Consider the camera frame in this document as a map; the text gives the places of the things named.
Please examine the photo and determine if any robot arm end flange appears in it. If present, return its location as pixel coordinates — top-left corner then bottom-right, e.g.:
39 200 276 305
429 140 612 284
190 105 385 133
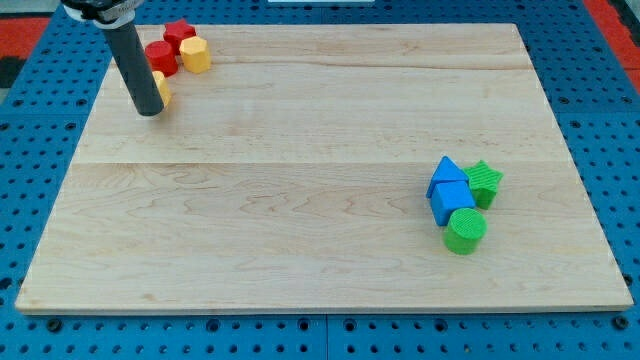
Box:
61 0 144 29

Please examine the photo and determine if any light wooden board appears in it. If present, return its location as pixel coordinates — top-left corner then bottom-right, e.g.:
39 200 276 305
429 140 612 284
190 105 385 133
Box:
15 23 633 315

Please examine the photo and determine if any blue triangle block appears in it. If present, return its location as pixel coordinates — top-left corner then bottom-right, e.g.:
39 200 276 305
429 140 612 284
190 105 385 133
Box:
425 156 469 198

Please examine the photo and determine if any blue cube block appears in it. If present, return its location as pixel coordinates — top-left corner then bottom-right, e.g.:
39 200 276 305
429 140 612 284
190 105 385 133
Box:
430 181 476 226

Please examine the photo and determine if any green cylinder block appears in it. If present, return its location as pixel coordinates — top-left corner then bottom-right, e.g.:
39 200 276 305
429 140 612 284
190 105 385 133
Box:
443 208 488 255

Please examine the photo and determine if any green star block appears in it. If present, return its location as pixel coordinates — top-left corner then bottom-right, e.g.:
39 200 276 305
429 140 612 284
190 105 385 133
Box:
462 160 504 210

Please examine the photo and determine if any yellow octagon block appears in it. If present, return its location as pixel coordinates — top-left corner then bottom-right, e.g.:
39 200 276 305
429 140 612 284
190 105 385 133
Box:
179 36 211 74

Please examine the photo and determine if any yellow block behind rod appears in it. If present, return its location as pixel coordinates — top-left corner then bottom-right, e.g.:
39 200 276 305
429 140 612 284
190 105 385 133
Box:
152 71 172 107

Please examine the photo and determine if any red cylinder block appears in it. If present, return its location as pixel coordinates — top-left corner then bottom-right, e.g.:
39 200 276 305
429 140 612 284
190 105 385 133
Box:
144 41 178 77

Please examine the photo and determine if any red star block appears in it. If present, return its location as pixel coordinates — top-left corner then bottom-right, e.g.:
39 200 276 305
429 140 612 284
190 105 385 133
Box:
163 19 197 55

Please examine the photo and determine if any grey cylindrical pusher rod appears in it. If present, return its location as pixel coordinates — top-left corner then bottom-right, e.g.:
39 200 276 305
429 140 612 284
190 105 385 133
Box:
102 22 165 116

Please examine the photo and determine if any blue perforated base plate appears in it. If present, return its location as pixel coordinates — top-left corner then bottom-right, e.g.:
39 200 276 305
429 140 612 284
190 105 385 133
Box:
1 0 639 359

